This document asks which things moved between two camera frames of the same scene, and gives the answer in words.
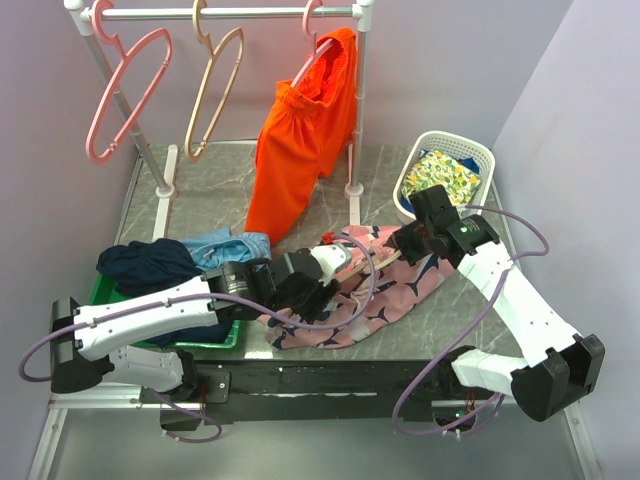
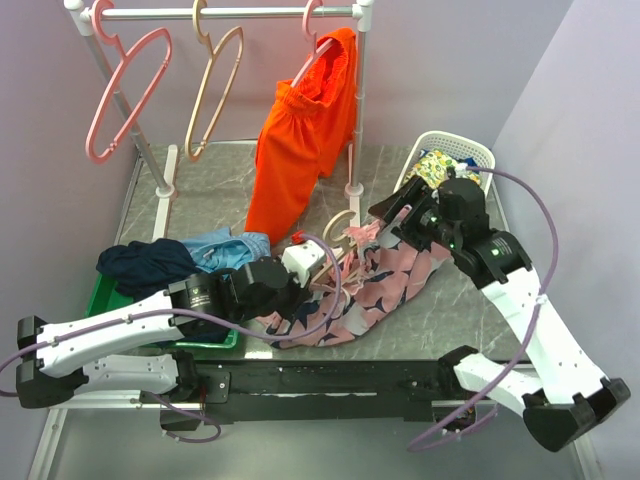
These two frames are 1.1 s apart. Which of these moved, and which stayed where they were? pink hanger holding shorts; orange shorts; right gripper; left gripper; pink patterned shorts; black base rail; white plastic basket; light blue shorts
Moved: right gripper; pink patterned shorts; left gripper
Stayed: black base rail; pink hanger holding shorts; light blue shorts; orange shorts; white plastic basket
